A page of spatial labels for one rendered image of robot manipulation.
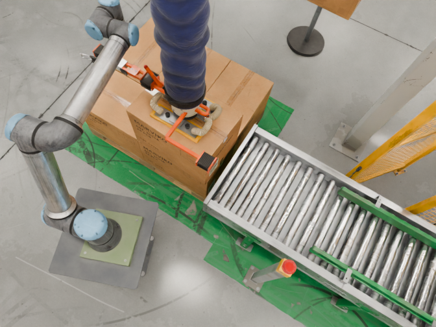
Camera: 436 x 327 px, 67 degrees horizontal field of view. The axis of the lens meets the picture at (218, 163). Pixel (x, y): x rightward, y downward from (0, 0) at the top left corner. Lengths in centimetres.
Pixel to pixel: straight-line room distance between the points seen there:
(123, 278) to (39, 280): 108
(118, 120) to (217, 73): 85
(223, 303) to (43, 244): 147
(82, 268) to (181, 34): 136
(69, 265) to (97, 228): 39
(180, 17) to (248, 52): 235
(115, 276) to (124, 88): 139
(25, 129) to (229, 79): 169
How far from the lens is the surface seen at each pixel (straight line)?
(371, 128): 294
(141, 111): 208
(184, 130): 196
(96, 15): 167
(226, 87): 265
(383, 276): 246
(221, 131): 199
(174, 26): 135
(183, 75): 158
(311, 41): 384
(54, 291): 290
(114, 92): 268
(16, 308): 300
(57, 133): 136
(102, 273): 202
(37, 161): 153
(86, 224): 178
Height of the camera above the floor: 270
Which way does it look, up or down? 68 degrees down
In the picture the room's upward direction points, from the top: 9 degrees clockwise
